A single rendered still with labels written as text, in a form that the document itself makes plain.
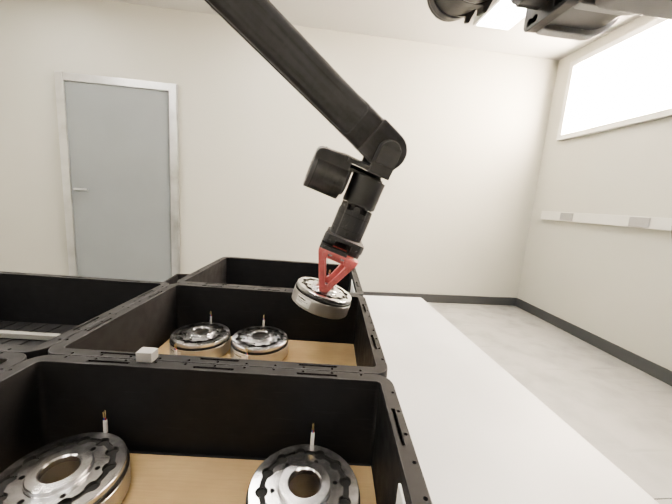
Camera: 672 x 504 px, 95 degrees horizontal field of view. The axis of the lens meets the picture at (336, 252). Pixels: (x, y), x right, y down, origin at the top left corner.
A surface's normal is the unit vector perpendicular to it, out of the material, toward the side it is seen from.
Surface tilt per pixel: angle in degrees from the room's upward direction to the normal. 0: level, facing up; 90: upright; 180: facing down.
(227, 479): 0
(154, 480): 0
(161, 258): 90
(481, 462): 0
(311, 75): 106
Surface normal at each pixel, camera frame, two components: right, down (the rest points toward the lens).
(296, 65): 0.04, 0.44
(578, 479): 0.07, -0.98
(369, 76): 0.10, 0.18
